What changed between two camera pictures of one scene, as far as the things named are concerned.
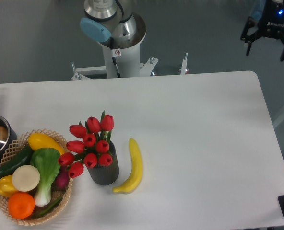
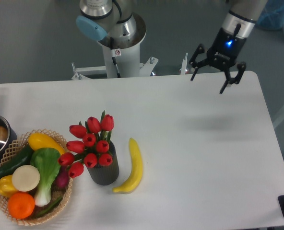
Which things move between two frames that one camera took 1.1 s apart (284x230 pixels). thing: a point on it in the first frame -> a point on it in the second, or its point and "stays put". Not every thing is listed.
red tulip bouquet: x=92 y=151 stays put
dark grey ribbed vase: x=105 y=175 stays put
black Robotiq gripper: x=276 y=22 -> x=225 y=48
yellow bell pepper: x=5 y=187 stays put
